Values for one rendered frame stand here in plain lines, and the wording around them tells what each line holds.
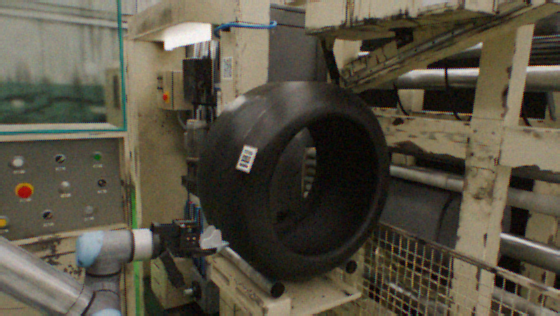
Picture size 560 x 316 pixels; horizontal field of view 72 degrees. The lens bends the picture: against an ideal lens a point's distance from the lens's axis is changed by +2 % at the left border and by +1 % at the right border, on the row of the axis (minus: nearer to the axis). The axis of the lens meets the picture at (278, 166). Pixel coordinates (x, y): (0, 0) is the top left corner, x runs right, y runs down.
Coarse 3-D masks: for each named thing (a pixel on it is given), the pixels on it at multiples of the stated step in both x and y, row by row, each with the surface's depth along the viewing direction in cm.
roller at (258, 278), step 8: (224, 248) 129; (232, 256) 124; (240, 256) 121; (240, 264) 119; (248, 264) 117; (248, 272) 115; (256, 272) 112; (256, 280) 111; (264, 280) 108; (272, 280) 107; (264, 288) 108; (272, 288) 105; (280, 288) 106
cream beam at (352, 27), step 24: (312, 0) 132; (336, 0) 122; (360, 0) 114; (384, 0) 107; (408, 0) 101; (456, 0) 90; (480, 0) 91; (312, 24) 133; (336, 24) 123; (360, 24) 115; (384, 24) 111; (408, 24) 110; (432, 24) 108
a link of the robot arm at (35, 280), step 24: (0, 240) 67; (0, 264) 65; (24, 264) 67; (48, 264) 72; (0, 288) 66; (24, 288) 67; (48, 288) 69; (72, 288) 72; (48, 312) 70; (72, 312) 71; (96, 312) 73; (120, 312) 76
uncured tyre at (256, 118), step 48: (240, 96) 110; (288, 96) 97; (336, 96) 102; (240, 144) 93; (336, 144) 138; (384, 144) 115; (240, 192) 93; (336, 192) 140; (384, 192) 119; (240, 240) 97; (288, 240) 134; (336, 240) 128
